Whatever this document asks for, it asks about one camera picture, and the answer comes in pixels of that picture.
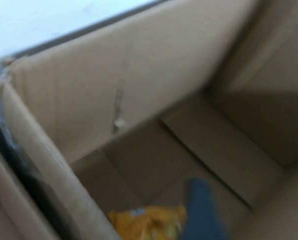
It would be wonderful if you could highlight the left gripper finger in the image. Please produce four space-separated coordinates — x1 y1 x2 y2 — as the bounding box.
185 177 230 240

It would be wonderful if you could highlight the cardboard box with white label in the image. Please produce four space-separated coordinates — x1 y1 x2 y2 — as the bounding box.
0 0 298 240

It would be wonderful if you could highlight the orange foil snack packet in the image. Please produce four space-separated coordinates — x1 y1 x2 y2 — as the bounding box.
108 204 188 240

